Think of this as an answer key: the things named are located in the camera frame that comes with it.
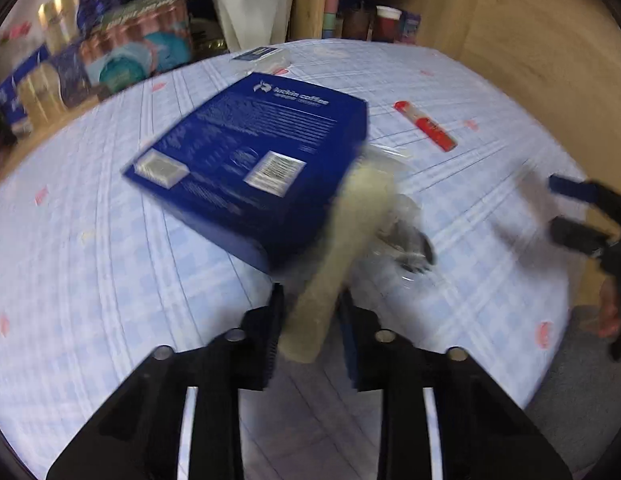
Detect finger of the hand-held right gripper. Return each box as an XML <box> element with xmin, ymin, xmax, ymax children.
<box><xmin>548</xmin><ymin>215</ymin><xmax>617</xmax><ymax>261</ymax></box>
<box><xmin>548</xmin><ymin>174</ymin><xmax>621</xmax><ymax>217</ymax></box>

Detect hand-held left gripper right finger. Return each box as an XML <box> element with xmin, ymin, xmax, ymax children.
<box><xmin>338</xmin><ymin>290</ymin><xmax>574</xmax><ymax>480</ymax></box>

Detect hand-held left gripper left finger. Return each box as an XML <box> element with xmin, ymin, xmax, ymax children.
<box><xmin>45</xmin><ymin>282</ymin><xmax>286</xmax><ymax>480</ymax></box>

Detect person's right hand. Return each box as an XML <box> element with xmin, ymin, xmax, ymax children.
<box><xmin>598</xmin><ymin>277</ymin><xmax>621</xmax><ymax>339</ymax></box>

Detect clear plastic wrapper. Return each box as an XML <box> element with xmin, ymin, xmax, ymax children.
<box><xmin>361</xmin><ymin>142</ymin><xmax>439</xmax><ymax>286</ymax></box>

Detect grey chair seat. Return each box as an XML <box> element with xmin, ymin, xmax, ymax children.
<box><xmin>525</xmin><ymin>305</ymin><xmax>621</xmax><ymax>451</ymax></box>

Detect wooden cabinet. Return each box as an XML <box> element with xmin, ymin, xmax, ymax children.
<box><xmin>290</xmin><ymin>0</ymin><xmax>621</xmax><ymax>191</ymax></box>

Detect red tube packet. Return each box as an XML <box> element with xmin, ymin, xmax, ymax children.
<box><xmin>395</xmin><ymin>100</ymin><xmax>459</xmax><ymax>153</ymax></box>

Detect dark blue cardboard box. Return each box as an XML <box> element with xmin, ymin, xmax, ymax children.
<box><xmin>121</xmin><ymin>72</ymin><xmax>370</xmax><ymax>275</ymax></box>

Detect small blue box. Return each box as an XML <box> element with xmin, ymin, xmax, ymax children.
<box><xmin>398</xmin><ymin>10</ymin><xmax>423</xmax><ymax>44</ymax></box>

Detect red cup with white lid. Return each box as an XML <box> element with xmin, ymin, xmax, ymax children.
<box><xmin>373</xmin><ymin>5</ymin><xmax>402</xmax><ymax>43</ymax></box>

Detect dark jar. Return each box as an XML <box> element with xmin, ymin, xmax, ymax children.
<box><xmin>342</xmin><ymin>4</ymin><xmax>375</xmax><ymax>41</ymax></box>

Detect small clear plastic packet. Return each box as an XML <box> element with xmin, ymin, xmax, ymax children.
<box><xmin>255</xmin><ymin>55</ymin><xmax>292</xmax><ymax>77</ymax></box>

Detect small blue white packet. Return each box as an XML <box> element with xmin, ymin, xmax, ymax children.
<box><xmin>230</xmin><ymin>46</ymin><xmax>281</xmax><ymax>62</ymax></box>

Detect pastel stacked cups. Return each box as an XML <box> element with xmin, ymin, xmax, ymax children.
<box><xmin>322</xmin><ymin>0</ymin><xmax>342</xmax><ymax>39</ymax></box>

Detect white flower pot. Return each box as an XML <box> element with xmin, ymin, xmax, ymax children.
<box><xmin>205</xmin><ymin>0</ymin><xmax>298</xmax><ymax>53</ymax></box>

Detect shrink-wrapped can pack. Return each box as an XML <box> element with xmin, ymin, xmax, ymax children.
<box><xmin>80</xmin><ymin>0</ymin><xmax>196</xmax><ymax>88</ymax></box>

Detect stack of blue gold boxes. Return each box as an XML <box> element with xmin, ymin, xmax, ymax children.
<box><xmin>0</xmin><ymin>0</ymin><xmax>156</xmax><ymax>136</ymax></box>

